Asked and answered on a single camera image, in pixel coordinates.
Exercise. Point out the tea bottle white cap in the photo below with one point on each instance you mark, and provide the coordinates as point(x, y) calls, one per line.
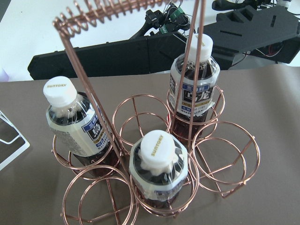
point(158, 166)

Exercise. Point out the white wire cup rack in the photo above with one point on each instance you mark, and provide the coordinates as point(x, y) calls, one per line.
point(12, 141)

